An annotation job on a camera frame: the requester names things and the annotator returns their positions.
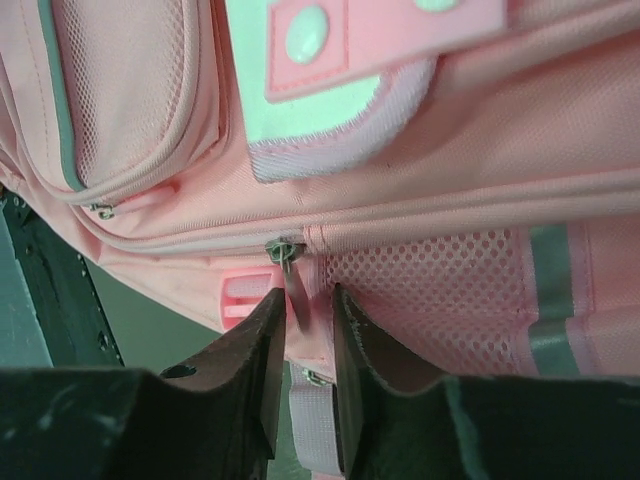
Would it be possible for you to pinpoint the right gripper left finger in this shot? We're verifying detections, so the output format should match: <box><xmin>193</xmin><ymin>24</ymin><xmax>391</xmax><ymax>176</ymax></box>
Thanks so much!
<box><xmin>1</xmin><ymin>288</ymin><xmax>286</xmax><ymax>479</ymax></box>

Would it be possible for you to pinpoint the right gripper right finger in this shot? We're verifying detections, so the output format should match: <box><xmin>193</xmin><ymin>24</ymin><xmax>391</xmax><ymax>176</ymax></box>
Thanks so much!
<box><xmin>332</xmin><ymin>287</ymin><xmax>639</xmax><ymax>479</ymax></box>

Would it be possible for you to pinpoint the pink student backpack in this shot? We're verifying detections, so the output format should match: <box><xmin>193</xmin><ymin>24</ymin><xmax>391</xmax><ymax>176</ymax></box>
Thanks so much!
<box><xmin>1</xmin><ymin>1</ymin><xmax>639</xmax><ymax>479</ymax></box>

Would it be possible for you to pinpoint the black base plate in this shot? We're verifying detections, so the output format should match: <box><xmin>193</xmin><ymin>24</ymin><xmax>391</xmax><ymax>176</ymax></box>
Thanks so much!
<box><xmin>1</xmin><ymin>190</ymin><xmax>124</xmax><ymax>367</ymax></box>

